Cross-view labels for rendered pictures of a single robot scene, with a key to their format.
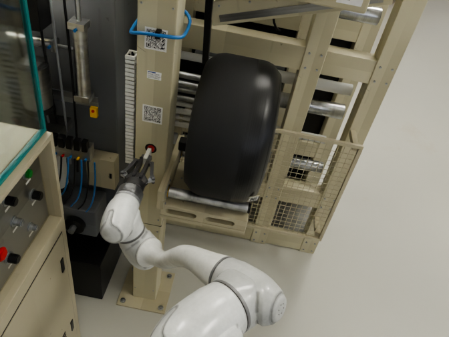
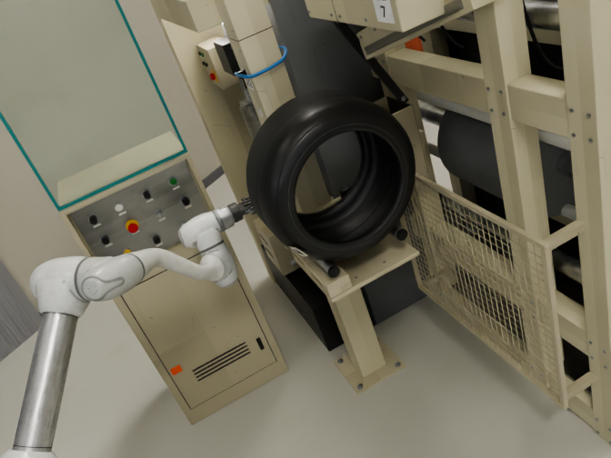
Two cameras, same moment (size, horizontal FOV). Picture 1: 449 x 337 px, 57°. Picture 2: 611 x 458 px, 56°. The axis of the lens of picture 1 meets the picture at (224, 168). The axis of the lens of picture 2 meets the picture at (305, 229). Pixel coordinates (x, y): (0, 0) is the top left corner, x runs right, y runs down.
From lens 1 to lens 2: 1.90 m
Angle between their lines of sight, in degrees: 62
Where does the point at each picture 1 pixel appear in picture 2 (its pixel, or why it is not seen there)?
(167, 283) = (388, 370)
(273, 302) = (85, 279)
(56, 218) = not seen: hidden behind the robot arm
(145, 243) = (205, 257)
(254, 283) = (95, 264)
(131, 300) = (345, 365)
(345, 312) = not seen: outside the picture
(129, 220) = (193, 231)
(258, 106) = (273, 145)
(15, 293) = not seen: hidden behind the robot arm
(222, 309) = (62, 266)
